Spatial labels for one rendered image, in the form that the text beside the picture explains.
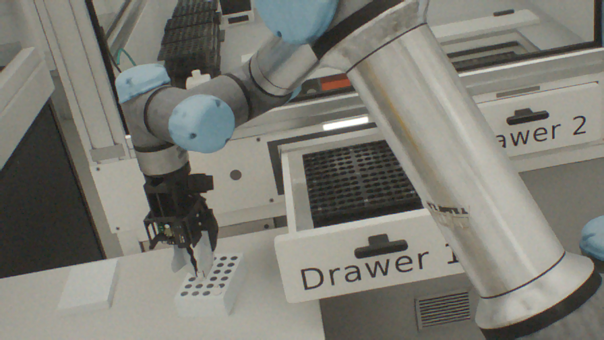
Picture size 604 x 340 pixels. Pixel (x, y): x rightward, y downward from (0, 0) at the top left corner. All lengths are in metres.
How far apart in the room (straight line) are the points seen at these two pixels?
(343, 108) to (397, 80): 0.69
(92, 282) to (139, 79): 0.46
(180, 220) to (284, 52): 0.31
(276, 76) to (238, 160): 0.40
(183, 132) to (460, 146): 0.43
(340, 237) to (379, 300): 0.53
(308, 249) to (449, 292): 0.58
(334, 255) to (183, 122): 0.29
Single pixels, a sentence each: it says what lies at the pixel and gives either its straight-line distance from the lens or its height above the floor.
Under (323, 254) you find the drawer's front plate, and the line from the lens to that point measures 1.06.
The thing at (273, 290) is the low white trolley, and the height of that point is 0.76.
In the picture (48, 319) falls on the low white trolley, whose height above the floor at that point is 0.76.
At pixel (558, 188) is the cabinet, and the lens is 1.52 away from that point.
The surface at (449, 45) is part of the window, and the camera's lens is 1.34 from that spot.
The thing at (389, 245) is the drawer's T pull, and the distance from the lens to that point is 1.02.
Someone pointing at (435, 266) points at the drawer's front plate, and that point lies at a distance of 1.10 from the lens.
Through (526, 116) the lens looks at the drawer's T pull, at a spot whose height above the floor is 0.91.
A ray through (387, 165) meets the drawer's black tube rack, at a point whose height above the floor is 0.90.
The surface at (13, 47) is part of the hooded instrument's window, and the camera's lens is 2.19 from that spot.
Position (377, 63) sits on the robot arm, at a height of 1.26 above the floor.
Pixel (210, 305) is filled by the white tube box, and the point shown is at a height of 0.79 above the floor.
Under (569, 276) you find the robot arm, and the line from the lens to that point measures 0.66.
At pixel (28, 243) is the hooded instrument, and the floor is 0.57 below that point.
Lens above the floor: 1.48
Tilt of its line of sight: 27 degrees down
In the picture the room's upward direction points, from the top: 11 degrees counter-clockwise
